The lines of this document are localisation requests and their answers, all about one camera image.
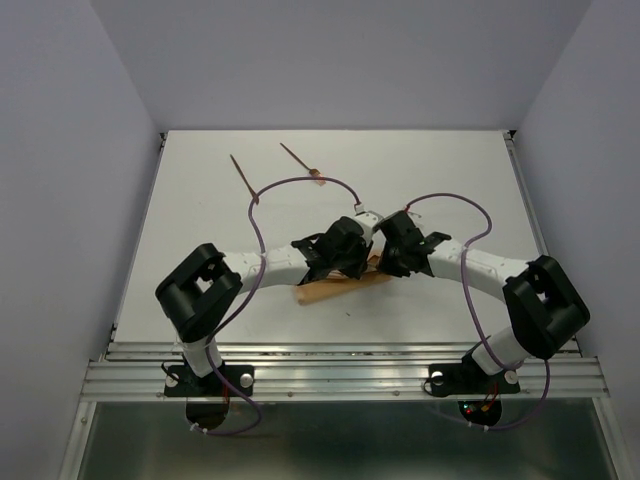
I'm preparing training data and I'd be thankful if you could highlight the peach satin napkin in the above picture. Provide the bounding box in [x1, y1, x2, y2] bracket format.
[293, 251, 392, 306]

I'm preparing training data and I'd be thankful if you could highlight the copper fork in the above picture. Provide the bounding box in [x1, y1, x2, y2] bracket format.
[279, 142, 326, 186]

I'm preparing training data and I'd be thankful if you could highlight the copper knife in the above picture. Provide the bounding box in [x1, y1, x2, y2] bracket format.
[229, 154, 260, 205]

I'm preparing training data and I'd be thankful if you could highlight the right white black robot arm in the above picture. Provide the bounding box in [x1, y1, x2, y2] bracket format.
[378, 211, 590, 397]

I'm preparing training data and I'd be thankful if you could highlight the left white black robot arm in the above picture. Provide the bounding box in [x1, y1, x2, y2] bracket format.
[155, 212, 380, 383]

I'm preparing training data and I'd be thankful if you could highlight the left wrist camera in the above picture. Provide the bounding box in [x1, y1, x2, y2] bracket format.
[353, 211, 384, 245]

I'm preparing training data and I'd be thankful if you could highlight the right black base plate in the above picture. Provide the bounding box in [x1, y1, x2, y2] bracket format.
[422, 362, 521, 398]

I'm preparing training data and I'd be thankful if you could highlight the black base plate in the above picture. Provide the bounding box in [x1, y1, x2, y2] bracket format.
[161, 363, 255, 398]
[422, 362, 521, 398]

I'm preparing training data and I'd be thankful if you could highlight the aluminium rail frame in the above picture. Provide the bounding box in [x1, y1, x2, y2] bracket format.
[61, 130, 634, 479]

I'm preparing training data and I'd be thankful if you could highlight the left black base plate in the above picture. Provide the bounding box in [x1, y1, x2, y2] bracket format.
[161, 363, 255, 398]

